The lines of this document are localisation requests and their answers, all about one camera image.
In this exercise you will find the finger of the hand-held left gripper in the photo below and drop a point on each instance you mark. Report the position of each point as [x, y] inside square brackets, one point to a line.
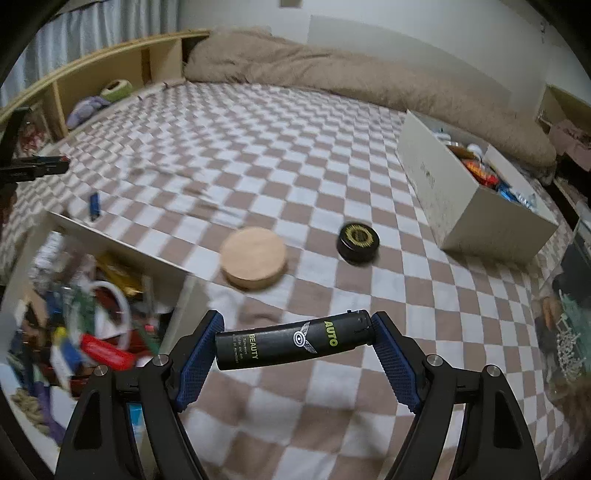
[37, 167]

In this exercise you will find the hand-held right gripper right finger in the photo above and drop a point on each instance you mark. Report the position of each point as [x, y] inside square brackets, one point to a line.
[395, 364]

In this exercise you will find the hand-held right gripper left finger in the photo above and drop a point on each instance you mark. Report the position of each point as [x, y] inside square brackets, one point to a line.
[198, 364]

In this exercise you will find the black lighter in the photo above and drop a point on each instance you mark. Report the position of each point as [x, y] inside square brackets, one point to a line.
[286, 341]

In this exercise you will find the large white cardboard box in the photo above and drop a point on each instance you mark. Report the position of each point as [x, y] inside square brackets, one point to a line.
[138, 261]

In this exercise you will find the bright blue lighter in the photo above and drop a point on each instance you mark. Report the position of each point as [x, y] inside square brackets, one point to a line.
[94, 207]

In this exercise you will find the purple plush toy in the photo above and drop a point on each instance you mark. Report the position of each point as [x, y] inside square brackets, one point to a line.
[87, 110]

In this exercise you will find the green tape roll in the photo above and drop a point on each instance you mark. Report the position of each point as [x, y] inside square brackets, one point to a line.
[116, 89]

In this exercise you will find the wooden bedside shelf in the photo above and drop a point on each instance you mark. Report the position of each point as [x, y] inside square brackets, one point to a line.
[92, 69]

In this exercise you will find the long gold lighter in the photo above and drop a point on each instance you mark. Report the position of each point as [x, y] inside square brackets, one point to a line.
[120, 279]

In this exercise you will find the round wooden lid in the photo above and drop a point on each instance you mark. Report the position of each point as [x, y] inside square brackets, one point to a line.
[253, 258]

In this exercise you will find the black round tin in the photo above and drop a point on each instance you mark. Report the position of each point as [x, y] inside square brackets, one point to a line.
[359, 243]

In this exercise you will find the green circuit board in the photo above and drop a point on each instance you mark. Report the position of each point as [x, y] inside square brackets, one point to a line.
[81, 311]

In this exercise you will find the pale blue curtain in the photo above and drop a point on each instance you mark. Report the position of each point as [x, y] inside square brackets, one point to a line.
[92, 27]

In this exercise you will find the long white cardboard box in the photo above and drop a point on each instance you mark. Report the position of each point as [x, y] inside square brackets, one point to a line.
[461, 207]

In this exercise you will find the clear plastic storage bin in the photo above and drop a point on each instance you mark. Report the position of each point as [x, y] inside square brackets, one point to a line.
[565, 323]

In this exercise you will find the pile of colourful packets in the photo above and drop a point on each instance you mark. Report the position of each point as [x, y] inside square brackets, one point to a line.
[485, 170]

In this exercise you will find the pile of pink clothes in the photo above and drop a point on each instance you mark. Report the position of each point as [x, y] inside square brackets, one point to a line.
[572, 136]

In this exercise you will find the beige quilt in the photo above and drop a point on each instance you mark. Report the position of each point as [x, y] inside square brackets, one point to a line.
[346, 78]

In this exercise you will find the white headboard panel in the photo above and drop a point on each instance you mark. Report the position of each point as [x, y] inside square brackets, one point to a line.
[415, 50]

